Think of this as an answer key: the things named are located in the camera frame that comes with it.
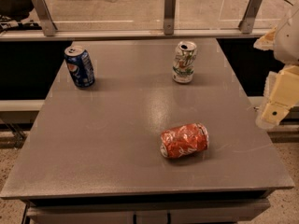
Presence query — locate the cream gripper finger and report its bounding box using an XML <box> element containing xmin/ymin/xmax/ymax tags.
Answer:
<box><xmin>256</xmin><ymin>65</ymin><xmax>299</xmax><ymax>130</ymax></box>
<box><xmin>253</xmin><ymin>27</ymin><xmax>277</xmax><ymax>50</ymax></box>

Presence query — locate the crushed red coke can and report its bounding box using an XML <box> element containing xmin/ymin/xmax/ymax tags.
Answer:
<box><xmin>160</xmin><ymin>123</ymin><xmax>209</xmax><ymax>159</ymax></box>

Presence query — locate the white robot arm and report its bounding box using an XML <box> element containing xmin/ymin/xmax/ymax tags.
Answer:
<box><xmin>253</xmin><ymin>4</ymin><xmax>299</xmax><ymax>129</ymax></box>

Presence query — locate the white green soda can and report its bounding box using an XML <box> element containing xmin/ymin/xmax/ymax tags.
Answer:
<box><xmin>172</xmin><ymin>41</ymin><xmax>197</xmax><ymax>84</ymax></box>

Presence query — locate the blue pepsi can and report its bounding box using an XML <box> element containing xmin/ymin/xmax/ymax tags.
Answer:
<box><xmin>64</xmin><ymin>46</ymin><xmax>95</xmax><ymax>88</ymax></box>

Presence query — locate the grey cabinet under table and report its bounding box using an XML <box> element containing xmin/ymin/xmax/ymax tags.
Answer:
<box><xmin>22</xmin><ymin>198</ymin><xmax>270</xmax><ymax>224</ymax></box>

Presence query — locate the black chair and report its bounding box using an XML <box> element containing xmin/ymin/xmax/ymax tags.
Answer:
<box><xmin>0</xmin><ymin>0</ymin><xmax>41</xmax><ymax>32</ymax></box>

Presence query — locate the middle metal bracket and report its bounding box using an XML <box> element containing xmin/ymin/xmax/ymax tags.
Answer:
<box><xmin>164</xmin><ymin>0</ymin><xmax>176</xmax><ymax>35</ymax></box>

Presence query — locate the left metal bracket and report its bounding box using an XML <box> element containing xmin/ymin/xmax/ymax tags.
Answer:
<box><xmin>31</xmin><ymin>0</ymin><xmax>57</xmax><ymax>36</ymax></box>

